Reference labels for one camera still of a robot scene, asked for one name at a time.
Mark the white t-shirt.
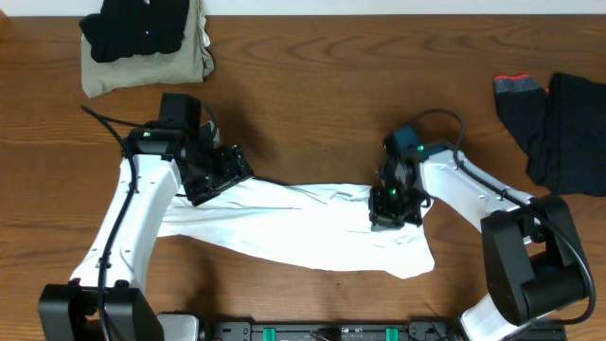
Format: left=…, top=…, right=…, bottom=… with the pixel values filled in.
left=159, top=179, right=435, bottom=278

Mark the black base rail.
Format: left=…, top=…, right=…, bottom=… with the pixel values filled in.
left=158, top=310, right=568, bottom=341

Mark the black garment with red trim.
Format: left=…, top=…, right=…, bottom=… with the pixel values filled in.
left=493, top=75, right=547, bottom=185

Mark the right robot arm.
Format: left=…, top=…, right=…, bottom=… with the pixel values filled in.
left=368, top=136, right=597, bottom=340

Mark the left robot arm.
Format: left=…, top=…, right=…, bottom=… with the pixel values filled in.
left=38, top=121, right=253, bottom=340

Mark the folded khaki garment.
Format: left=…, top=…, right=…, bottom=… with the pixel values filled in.
left=81, top=0, right=215, bottom=99

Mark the folded black garment on stack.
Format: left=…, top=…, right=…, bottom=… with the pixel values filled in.
left=80, top=0, right=190, bottom=63

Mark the black garment right edge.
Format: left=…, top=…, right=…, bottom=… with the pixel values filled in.
left=542, top=73, right=605, bottom=197

